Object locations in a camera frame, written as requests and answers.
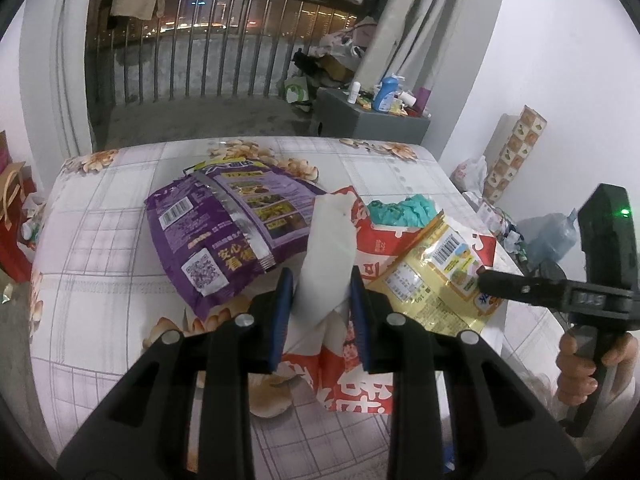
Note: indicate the person's right hand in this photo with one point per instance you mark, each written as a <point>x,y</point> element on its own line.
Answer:
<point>575,375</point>

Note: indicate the tall printed carton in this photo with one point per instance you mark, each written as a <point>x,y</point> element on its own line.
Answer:
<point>517,155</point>

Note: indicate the blue detergent bottle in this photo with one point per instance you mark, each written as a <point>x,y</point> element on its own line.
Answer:
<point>385,97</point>

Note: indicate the green white shopping bag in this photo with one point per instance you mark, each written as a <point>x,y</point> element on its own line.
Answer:
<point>297,91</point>

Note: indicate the small white bottle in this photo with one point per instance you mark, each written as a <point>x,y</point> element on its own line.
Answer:
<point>355,94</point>

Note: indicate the yellow snack packet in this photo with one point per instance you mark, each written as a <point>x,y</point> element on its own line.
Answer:
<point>430,280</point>

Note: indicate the purple snack bag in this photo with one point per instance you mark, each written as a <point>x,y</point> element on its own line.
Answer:
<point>210,225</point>

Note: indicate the black bag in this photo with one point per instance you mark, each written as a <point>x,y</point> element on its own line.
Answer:
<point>306,64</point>

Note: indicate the person's right forearm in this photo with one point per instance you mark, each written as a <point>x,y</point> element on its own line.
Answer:
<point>622,400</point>

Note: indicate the magenta box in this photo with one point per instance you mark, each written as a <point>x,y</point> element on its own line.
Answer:
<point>422,102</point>

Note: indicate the grey curtain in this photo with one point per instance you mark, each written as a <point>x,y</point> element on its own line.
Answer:
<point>400,25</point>

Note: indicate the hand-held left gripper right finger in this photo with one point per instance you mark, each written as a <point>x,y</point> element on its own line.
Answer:
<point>361,325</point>

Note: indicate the teal plastic bag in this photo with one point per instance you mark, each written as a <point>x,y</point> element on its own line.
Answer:
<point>405,210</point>

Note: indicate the red gift bag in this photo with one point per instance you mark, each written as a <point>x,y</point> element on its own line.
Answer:
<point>12,255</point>

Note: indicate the pink white plastic bag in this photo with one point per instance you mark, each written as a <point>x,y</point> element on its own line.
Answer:
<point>345,40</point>

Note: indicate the floral tablecloth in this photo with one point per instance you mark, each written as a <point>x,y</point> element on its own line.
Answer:
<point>110,240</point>

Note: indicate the grey cabinet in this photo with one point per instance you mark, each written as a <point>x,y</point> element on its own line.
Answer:
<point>375,127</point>

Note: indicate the blue water jug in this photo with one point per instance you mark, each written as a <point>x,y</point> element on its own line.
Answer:
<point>550,232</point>

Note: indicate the red white plastic bag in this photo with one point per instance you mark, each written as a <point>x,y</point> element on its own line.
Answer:
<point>377,242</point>

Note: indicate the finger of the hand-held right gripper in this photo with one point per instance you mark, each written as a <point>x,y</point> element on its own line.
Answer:
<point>520,289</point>

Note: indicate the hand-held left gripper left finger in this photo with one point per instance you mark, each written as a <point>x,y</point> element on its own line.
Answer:
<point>280,320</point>

